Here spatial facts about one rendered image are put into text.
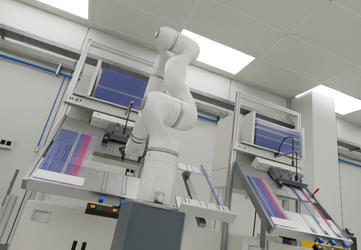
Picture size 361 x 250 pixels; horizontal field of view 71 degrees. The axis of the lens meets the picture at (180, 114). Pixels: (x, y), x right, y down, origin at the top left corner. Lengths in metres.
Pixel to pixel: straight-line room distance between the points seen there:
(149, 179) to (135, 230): 0.16
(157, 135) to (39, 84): 2.92
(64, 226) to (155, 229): 0.97
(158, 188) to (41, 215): 1.00
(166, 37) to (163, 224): 0.78
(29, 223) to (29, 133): 1.91
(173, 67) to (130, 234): 0.66
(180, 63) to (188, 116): 0.26
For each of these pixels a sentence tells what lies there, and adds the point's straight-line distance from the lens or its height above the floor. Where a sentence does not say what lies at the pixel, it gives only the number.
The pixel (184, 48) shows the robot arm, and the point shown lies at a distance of 1.22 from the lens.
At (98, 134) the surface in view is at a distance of 1.89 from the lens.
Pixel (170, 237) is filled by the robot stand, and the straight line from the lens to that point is 0.88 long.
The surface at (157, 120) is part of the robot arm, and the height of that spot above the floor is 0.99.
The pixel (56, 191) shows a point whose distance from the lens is 1.45.
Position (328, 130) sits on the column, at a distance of 4.74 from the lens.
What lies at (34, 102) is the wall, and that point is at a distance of 3.63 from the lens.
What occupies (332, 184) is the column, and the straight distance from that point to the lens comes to 4.52.
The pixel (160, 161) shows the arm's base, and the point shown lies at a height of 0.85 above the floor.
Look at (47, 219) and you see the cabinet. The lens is 1.75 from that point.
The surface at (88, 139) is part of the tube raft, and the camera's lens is 1.79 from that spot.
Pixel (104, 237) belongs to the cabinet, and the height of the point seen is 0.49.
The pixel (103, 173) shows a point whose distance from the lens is 1.57.
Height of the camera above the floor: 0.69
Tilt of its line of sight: 22 degrees up
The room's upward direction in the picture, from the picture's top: 11 degrees clockwise
